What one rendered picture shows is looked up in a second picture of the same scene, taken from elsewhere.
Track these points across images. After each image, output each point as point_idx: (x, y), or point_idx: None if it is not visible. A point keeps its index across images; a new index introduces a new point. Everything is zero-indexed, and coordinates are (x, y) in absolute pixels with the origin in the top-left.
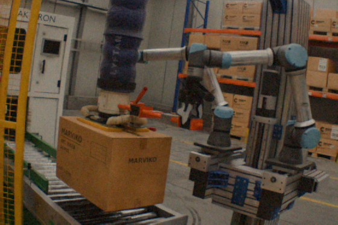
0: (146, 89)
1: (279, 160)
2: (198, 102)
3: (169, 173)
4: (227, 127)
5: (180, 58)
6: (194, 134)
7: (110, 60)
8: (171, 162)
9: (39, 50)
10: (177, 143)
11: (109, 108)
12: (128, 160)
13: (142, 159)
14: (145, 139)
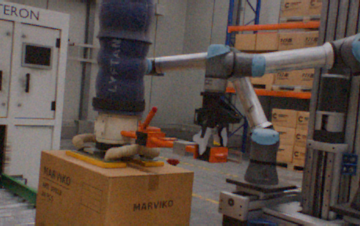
0: (155, 110)
1: (354, 208)
2: (220, 125)
3: (211, 220)
4: (270, 157)
5: (204, 67)
6: (245, 165)
7: (108, 73)
8: (214, 204)
9: (19, 60)
10: (223, 177)
11: (109, 136)
12: (132, 206)
13: (153, 204)
14: (157, 176)
